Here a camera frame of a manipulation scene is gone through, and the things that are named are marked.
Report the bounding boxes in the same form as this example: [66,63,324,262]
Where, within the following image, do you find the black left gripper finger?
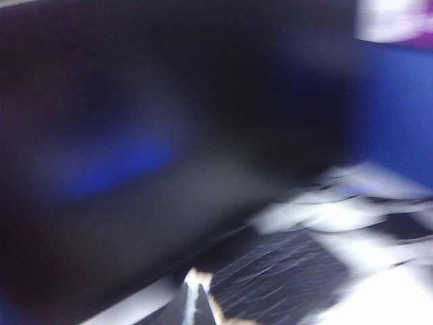
[177,279,219,325]

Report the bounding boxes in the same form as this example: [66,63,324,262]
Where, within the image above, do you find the tan paper ball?
[184,266,234,324]

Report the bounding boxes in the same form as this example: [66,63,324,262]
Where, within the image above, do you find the black computer keyboard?
[202,226,355,323]

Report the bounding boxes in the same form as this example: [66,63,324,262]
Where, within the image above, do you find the black ASUS computer monitor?
[0,0,359,309]

